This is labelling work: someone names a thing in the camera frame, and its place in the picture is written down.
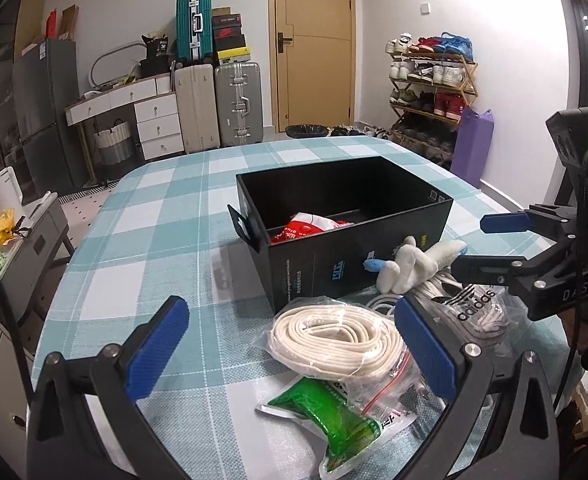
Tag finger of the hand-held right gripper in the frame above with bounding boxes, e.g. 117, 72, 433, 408
451, 254, 542, 287
480, 204, 582, 248

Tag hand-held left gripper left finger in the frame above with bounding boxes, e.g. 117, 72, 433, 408
26, 296, 191, 480

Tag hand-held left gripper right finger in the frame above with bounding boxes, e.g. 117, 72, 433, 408
394, 294, 559, 480

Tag bag of striped laces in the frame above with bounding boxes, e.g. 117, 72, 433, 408
409, 270, 529, 343

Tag white charging cable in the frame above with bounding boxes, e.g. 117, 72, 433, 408
364, 292, 405, 316

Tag white plush toy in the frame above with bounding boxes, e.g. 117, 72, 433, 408
364, 236, 469, 295

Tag bag of cream rope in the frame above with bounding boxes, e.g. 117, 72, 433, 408
254, 296, 439, 411

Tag black cardboard box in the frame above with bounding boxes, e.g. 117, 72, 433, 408
228, 156, 454, 313

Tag purple bag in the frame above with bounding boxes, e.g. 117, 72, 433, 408
448, 106, 495, 190

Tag wooden shoe rack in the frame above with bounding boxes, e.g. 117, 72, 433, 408
386, 50, 478, 161

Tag grey cabinet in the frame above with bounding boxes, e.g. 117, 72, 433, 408
0, 192, 72, 321

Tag rows of shoes on rack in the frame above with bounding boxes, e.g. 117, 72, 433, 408
385, 31, 474, 158

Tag pile of floor shoes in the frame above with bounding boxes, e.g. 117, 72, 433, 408
326, 124, 392, 140

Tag red white packet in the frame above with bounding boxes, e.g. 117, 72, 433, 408
268, 211, 352, 246

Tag yellow snack bag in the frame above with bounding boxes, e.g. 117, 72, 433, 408
0, 209, 19, 241

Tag woven laundry basket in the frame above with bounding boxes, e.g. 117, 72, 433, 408
91, 119, 136, 168

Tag white desk with drawers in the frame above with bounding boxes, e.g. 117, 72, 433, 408
64, 72, 185, 161

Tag beige suitcase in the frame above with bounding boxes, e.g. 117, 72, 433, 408
173, 62, 221, 155

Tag wooden door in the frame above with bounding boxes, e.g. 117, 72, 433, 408
268, 0, 357, 133

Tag silver suitcase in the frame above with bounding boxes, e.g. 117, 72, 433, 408
214, 62, 263, 147

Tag grey refrigerator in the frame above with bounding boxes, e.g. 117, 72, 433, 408
11, 37, 92, 206

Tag black bag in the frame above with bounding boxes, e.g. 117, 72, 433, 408
140, 32, 175, 76

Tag yellow white shoe box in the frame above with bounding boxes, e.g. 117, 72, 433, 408
215, 46, 252, 66

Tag teal suitcase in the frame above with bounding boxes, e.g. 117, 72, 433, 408
175, 0, 215, 67

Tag cardboard boxes on refrigerator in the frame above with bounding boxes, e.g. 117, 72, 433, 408
14, 0, 81, 58

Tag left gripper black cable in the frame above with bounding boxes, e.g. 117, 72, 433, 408
0, 240, 36, 406

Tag white oval frame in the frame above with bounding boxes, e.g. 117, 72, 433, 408
90, 42, 147, 88

